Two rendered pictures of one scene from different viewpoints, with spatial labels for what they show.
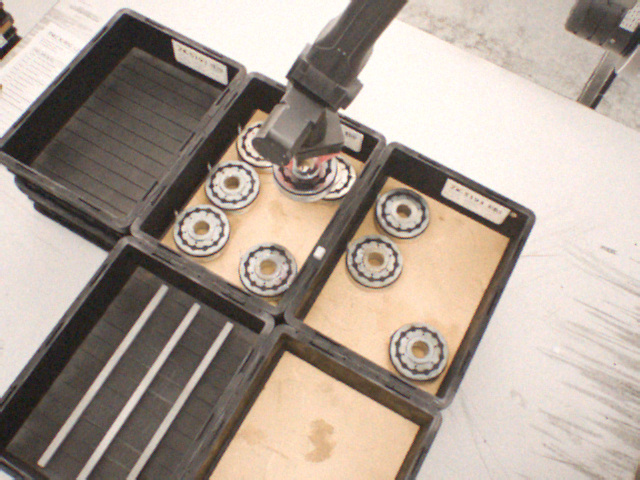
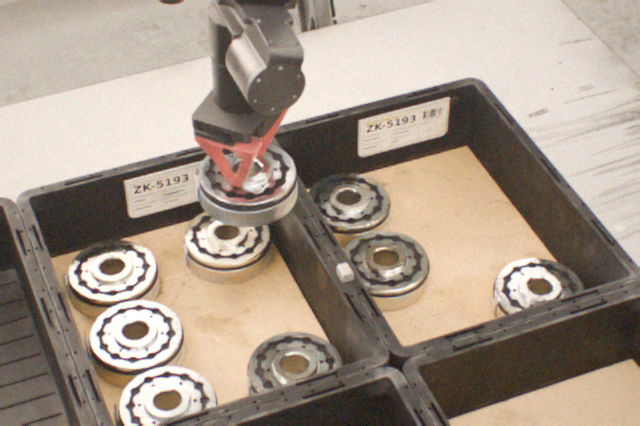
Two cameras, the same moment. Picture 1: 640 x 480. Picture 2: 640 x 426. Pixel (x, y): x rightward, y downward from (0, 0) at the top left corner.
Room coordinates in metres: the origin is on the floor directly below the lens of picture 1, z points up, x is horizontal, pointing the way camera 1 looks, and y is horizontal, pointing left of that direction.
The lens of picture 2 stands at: (-0.30, 0.72, 1.95)
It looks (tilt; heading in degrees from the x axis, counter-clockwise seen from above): 42 degrees down; 317
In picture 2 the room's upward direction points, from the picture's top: straight up
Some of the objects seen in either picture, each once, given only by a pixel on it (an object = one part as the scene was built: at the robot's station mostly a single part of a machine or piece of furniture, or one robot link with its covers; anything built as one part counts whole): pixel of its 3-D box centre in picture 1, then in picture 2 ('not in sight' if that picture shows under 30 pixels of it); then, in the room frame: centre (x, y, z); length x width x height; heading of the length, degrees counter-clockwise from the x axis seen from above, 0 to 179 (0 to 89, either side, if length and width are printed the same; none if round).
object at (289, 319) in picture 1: (415, 266); (441, 208); (0.44, -0.17, 0.92); 0.40 x 0.30 x 0.02; 159
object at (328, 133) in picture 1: (306, 122); (241, 81); (0.53, 0.05, 1.16); 0.10 x 0.07 x 0.07; 113
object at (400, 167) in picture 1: (409, 276); (438, 240); (0.44, -0.17, 0.87); 0.40 x 0.30 x 0.11; 159
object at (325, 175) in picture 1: (304, 165); (247, 173); (0.53, 0.04, 1.04); 0.10 x 0.10 x 0.01
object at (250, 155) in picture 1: (263, 143); (112, 271); (0.66, 0.14, 0.86); 0.10 x 0.10 x 0.01
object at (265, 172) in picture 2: (305, 163); (247, 169); (0.53, 0.04, 1.04); 0.05 x 0.05 x 0.01
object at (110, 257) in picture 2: not in sight; (112, 268); (0.66, 0.14, 0.86); 0.05 x 0.05 x 0.01
